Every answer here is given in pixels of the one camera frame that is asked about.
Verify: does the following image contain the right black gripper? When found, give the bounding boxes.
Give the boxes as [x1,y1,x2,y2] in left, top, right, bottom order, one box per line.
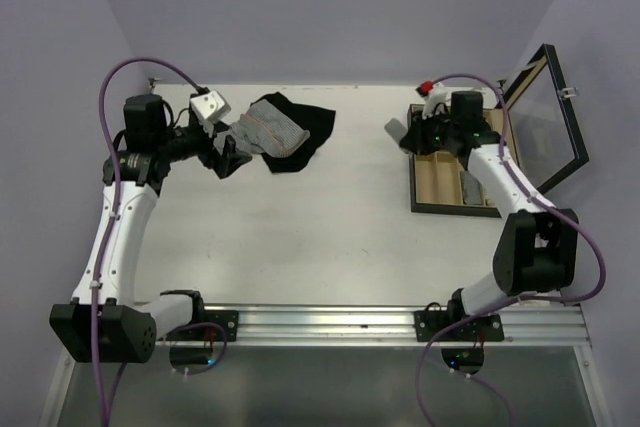
[400,106,458,156]

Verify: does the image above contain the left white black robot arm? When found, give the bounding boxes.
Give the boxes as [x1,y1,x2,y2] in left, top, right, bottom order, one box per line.
[49,89,250,363]

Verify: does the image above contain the black underwear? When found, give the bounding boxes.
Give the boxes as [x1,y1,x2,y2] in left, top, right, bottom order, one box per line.
[261,92,336,174]

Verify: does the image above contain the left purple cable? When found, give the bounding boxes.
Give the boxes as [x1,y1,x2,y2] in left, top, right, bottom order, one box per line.
[90,56,209,427]

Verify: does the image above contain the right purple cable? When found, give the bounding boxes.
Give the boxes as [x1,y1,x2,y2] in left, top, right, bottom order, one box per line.
[415,72,608,427]

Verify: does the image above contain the purple cable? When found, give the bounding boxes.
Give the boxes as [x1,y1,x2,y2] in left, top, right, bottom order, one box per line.
[90,56,209,427]
[415,72,608,427]

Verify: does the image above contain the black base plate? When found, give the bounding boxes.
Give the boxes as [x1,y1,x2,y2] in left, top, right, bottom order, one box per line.
[413,309,505,343]
[166,310,239,343]

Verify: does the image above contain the striped grey underwear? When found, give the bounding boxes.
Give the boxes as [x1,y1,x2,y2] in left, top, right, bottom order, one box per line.
[213,100,311,158]

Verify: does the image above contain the grey rolled underwear in box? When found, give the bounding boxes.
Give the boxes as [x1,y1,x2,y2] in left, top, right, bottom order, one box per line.
[460,171,485,206]

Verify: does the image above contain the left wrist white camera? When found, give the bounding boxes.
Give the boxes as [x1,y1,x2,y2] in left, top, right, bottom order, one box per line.
[190,90,231,126]

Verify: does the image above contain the aluminium mounting rail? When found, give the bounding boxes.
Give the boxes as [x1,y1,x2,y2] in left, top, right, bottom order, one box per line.
[62,302,594,348]

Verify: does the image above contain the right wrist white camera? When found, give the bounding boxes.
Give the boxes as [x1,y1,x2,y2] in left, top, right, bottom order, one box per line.
[416,81,447,119]

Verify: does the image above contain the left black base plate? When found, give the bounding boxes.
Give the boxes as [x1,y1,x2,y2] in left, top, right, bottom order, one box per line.
[166,310,239,343]

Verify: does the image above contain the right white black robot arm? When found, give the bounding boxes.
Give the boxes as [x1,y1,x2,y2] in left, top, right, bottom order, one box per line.
[399,84,577,340]

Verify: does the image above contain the glass box lid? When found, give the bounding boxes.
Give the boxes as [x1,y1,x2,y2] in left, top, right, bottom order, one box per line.
[503,44,589,194]

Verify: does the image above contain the wooden compartment box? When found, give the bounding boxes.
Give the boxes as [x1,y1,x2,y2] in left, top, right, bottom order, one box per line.
[407,104,500,218]

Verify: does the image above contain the wrist white camera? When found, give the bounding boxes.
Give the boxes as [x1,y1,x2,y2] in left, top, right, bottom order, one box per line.
[416,81,447,119]
[190,90,231,126]

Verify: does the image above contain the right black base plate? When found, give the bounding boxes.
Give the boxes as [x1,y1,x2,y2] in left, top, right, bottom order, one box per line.
[413,309,505,343]

